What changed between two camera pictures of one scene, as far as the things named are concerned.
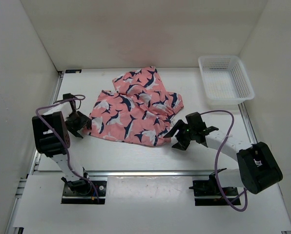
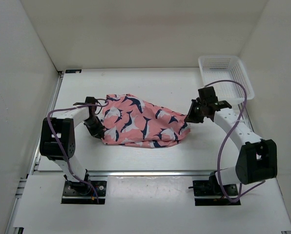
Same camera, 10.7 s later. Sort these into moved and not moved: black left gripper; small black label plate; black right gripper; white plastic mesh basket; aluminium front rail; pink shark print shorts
Moved: black left gripper; black right gripper; pink shark print shorts
Not moved: aluminium front rail; small black label plate; white plastic mesh basket
